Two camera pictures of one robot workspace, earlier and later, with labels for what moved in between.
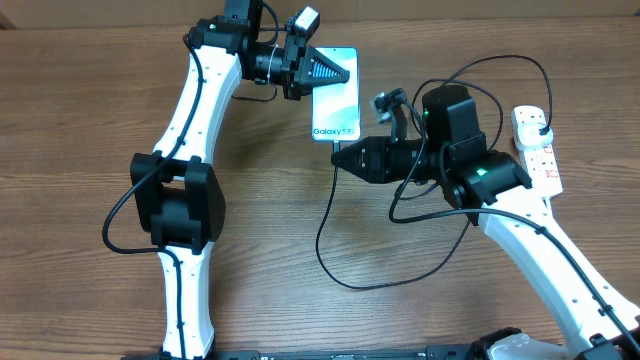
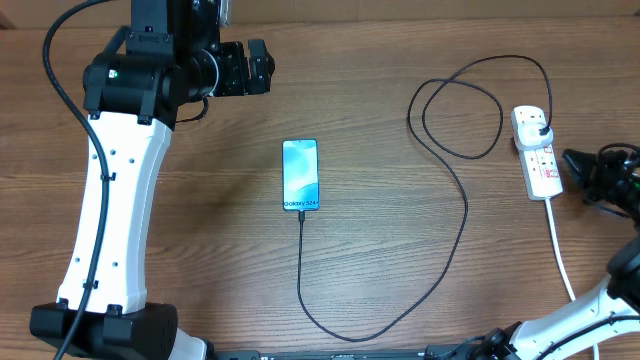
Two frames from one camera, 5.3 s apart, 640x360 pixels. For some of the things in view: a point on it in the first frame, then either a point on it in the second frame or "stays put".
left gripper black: [300, 61] → [238, 83]
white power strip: [540, 162] stays put
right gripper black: [378, 162] → [586, 167]
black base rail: [435, 352] stays put
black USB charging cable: [444, 255] → [439, 81]
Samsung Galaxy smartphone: [335, 109] → [301, 175]
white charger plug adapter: [529, 138] stays put
